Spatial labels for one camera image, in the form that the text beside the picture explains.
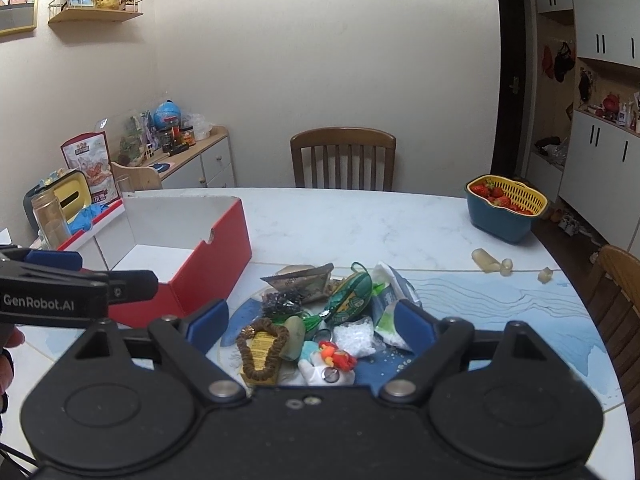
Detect white floor cabinet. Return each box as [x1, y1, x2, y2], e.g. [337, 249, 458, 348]
[557, 109, 640, 262]

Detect small yellow box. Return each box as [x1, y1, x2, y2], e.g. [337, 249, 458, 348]
[240, 332, 282, 389]

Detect beige rubber tube piece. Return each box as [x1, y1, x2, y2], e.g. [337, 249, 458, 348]
[471, 248, 501, 274]

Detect blue nitrile glove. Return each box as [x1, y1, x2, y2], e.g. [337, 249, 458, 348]
[67, 202, 121, 235]

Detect dark wooden dining chair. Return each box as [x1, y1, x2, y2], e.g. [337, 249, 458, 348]
[290, 126, 397, 192]

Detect white wooden sideboard cabinet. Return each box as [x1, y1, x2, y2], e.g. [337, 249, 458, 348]
[145, 126, 237, 191]

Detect blue globe toy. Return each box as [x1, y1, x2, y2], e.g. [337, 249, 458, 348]
[154, 100, 182, 131]

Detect left wooden chair back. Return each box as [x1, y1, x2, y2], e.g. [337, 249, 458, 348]
[110, 160, 164, 194]

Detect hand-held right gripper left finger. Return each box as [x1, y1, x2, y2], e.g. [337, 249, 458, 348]
[75, 299, 251, 404]

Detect black cable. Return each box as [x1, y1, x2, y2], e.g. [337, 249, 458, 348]
[0, 441, 37, 477]

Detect green painted fish ornament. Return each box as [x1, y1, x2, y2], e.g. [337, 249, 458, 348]
[323, 261, 374, 324]

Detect bag of black beads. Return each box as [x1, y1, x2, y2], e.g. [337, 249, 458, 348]
[260, 287, 307, 319]

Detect clear decorative plant box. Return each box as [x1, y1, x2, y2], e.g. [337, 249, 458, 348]
[119, 111, 156, 166]

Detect wooden wall shelf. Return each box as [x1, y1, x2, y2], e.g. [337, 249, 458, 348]
[47, 0, 145, 25]

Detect yellow lidded grey container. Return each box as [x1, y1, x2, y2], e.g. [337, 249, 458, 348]
[22, 169, 94, 234]

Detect bag of white beads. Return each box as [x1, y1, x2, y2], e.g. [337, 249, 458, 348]
[332, 317, 386, 359]

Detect red white snack bag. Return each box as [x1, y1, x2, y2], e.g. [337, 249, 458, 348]
[61, 131, 121, 206]

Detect pile of strawberries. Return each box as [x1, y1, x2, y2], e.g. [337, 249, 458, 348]
[471, 183, 534, 215]

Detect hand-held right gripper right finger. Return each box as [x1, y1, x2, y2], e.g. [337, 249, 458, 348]
[375, 299, 557, 404]

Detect silver foil packet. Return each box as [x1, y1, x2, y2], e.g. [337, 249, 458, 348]
[260, 262, 335, 304]

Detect clear plastic bag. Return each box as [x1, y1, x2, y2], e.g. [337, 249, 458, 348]
[188, 112, 216, 141]

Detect brown wooden chair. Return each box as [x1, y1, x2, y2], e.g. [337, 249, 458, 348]
[582, 245, 640, 402]

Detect wooden bead bracelet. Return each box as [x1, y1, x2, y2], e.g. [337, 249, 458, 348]
[235, 319, 291, 387]

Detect red cardboard box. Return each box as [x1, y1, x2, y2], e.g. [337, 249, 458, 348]
[54, 194, 253, 330]

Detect black hanging bag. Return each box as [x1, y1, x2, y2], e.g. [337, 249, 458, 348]
[552, 41, 577, 84]

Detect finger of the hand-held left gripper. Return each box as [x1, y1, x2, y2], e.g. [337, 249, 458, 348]
[108, 270, 158, 307]
[24, 250, 85, 272]

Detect tall clear glass bottle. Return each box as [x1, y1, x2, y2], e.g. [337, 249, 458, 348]
[31, 189, 74, 251]

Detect red orange plush keychain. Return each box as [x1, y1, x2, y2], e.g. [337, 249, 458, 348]
[299, 340, 359, 387]

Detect dark wooden door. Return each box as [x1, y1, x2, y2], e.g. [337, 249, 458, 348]
[492, 0, 539, 181]

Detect blue and yellow strainer basket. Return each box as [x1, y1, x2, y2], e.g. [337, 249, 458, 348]
[466, 187, 544, 245]

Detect white wall cabinet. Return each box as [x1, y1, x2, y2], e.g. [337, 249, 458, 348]
[532, 0, 640, 69]

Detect blue white printed table mat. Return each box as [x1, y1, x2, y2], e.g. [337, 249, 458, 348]
[10, 260, 626, 411]

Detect person's left hand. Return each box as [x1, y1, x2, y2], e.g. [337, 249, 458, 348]
[0, 327, 25, 398]

